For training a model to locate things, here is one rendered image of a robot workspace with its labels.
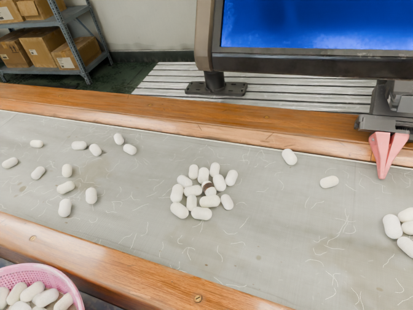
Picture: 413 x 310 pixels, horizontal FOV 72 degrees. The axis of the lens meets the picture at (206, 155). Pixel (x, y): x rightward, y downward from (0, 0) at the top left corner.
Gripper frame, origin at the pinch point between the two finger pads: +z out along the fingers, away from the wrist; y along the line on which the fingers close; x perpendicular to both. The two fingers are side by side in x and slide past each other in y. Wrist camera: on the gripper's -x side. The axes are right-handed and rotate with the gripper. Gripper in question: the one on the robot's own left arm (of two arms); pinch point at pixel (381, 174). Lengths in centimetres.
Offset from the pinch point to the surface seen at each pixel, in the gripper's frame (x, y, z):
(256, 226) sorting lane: -8.4, -18.0, 12.1
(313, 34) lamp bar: -36.7, -12.0, -5.1
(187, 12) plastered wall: 147, -128, -123
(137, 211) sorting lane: -10.3, -39.2, 14.2
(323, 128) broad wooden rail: 5.6, -10.2, -7.9
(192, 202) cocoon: -9.4, -29.3, 10.6
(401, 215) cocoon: -5.1, 2.3, 6.1
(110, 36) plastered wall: 156, -212, -107
